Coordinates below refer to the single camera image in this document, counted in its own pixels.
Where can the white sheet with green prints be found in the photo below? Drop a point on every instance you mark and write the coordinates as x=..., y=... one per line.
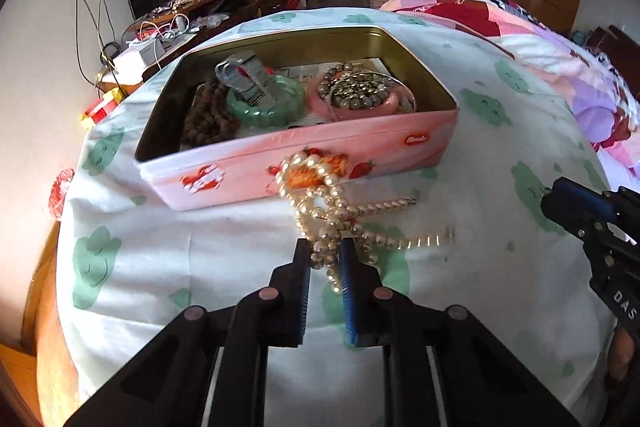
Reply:
x=200, y=257

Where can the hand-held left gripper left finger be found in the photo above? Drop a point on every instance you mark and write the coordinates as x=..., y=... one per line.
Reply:
x=300, y=287

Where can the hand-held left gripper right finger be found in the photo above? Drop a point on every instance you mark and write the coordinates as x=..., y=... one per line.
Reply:
x=350, y=297

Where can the trash bin with red bag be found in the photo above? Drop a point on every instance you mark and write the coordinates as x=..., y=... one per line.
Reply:
x=61, y=192

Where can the wooden cabinet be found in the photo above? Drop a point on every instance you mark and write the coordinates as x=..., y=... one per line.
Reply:
x=235, y=4

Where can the green jade bangle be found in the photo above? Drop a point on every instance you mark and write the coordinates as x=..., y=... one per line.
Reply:
x=250, y=111

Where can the pink metal tin box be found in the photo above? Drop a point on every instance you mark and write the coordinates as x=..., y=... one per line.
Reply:
x=250, y=157

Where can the patchwork quilt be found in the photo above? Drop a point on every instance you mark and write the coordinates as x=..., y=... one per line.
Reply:
x=525, y=27

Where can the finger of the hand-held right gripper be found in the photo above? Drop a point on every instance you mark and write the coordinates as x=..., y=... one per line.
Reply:
x=565, y=214
x=585, y=201

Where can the white box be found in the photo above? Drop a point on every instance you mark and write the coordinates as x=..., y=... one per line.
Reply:
x=137, y=57

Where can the red and yellow bag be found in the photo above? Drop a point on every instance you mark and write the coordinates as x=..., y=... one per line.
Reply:
x=100, y=109

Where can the person's right hand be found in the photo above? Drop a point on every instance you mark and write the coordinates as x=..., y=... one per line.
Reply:
x=619, y=354

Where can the silver mesh band watch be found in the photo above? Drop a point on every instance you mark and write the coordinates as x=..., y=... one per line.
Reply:
x=255, y=79

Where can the pink bangle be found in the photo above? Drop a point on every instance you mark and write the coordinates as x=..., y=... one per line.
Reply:
x=320, y=104

